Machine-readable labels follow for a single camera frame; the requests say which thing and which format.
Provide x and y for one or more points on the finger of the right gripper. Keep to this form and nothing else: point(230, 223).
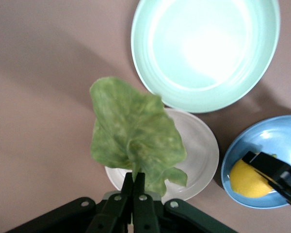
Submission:
point(266, 162)

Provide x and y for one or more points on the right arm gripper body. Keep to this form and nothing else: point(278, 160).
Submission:
point(289, 188)

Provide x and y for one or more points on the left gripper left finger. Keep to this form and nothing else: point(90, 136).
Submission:
point(116, 206)

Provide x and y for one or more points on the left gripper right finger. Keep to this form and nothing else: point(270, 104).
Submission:
point(143, 208)

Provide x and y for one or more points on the yellow lemon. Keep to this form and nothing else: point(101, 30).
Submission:
point(245, 180)

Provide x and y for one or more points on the green lettuce leaf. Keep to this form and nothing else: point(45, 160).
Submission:
point(133, 131)

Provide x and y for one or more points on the blue plate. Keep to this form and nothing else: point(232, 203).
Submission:
point(269, 131)

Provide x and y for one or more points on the beige plate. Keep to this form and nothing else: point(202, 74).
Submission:
point(200, 150)

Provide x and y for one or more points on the light green plate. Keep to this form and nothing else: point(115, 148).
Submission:
point(203, 53)

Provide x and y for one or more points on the brown table cover sheet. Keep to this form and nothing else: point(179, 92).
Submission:
point(43, 97)

